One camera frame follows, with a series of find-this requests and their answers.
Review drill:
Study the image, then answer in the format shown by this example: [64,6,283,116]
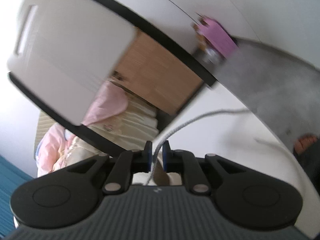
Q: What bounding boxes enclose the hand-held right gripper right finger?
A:
[162,140,249,195]

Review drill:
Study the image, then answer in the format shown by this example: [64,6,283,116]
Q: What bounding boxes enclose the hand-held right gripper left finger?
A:
[65,141,153,195]

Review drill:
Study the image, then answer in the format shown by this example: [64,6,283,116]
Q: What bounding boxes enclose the white and brown sneaker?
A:
[132,152,182,187]

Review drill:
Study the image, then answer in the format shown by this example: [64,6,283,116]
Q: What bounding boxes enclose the white shoelace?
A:
[145,107,290,186]

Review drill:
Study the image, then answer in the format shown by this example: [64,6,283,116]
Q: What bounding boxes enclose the bed with cream floral bedspread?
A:
[32,90,160,178]

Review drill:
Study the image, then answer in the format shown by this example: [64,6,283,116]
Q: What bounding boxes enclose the pink cloth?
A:
[82,80,128,127]

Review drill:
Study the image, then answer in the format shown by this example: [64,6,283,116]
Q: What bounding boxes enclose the wooden nightstand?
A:
[111,29,204,115]

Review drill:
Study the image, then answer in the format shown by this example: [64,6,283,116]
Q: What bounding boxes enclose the pastel pink quilt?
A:
[35,124,75,178]

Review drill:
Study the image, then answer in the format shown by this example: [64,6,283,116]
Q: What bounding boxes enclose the clear plastic bag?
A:
[204,47,224,67]

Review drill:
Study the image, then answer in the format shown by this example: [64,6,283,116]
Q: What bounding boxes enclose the brown cardboard piece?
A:
[191,15,210,52]

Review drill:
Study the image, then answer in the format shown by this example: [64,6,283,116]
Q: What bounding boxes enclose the pink cardboard box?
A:
[196,14,239,59]

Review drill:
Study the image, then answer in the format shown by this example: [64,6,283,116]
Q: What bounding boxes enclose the teal curtain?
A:
[0,155,35,233]

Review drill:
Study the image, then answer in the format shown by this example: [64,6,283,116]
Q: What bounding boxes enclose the person's foot in dark sandal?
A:
[293,134,319,155]

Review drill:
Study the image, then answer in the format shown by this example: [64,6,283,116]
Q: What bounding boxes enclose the white chair with black frame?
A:
[6,0,320,230]

